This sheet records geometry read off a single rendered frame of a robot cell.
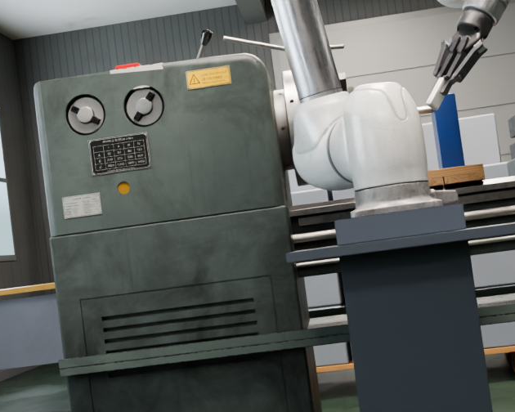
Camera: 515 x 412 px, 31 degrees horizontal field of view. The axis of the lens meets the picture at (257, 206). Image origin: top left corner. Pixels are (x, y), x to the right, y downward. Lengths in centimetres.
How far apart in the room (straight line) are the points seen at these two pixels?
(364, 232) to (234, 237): 54
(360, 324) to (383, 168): 31
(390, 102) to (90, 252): 87
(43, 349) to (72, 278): 249
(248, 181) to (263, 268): 22
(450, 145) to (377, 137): 66
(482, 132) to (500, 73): 371
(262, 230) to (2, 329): 280
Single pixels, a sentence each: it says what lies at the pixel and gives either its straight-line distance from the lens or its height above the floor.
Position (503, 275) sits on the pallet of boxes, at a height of 50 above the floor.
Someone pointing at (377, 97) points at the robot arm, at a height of 104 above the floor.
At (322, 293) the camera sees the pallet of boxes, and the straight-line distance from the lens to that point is 455.
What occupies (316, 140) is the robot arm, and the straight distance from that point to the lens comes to 201.
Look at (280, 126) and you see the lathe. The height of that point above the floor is 108.
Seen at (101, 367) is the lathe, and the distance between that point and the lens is 229.
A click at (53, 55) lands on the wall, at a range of 913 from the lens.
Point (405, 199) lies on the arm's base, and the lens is 184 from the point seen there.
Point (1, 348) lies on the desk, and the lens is 489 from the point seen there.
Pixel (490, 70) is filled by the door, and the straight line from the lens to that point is 867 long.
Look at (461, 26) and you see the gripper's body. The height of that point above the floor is 121.
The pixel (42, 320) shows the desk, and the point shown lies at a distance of 480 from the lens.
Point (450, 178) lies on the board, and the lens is 234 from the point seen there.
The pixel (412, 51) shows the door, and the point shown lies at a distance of 864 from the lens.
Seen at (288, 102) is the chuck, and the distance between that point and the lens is 237.
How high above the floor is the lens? 76
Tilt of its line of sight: 3 degrees up
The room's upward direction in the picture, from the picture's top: 7 degrees counter-clockwise
